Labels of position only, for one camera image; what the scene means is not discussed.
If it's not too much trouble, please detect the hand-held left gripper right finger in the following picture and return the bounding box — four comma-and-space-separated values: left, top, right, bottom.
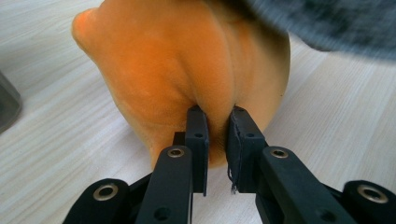
225, 105, 269, 194

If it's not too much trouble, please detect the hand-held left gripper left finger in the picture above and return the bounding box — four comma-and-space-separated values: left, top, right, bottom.
172, 105, 209, 197

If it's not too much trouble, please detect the orange plush toy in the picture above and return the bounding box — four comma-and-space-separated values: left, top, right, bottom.
71, 0, 291, 171

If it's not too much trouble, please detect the grey cloth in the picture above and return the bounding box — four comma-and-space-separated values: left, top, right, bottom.
242, 0, 396, 62

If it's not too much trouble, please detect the brown transparent storage box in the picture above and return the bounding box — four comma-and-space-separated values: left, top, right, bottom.
0, 71, 23, 134

